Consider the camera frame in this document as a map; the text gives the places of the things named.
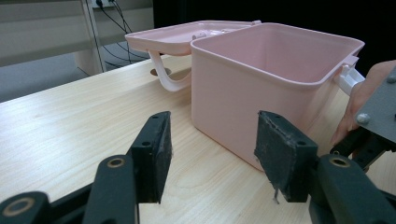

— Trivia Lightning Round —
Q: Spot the pink storage box white handle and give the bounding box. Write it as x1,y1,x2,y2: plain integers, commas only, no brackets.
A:
124,20,366,172

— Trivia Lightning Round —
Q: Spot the white power strip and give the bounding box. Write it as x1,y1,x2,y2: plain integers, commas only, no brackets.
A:
92,0,117,8

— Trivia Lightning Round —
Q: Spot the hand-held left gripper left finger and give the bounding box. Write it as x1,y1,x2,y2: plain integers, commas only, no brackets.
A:
126,110,173,204

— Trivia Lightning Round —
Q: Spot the bunch of black cables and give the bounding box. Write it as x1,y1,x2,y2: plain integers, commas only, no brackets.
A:
96,0,151,68

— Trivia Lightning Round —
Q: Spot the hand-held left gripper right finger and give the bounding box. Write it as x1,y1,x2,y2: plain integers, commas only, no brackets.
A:
253,110,319,203

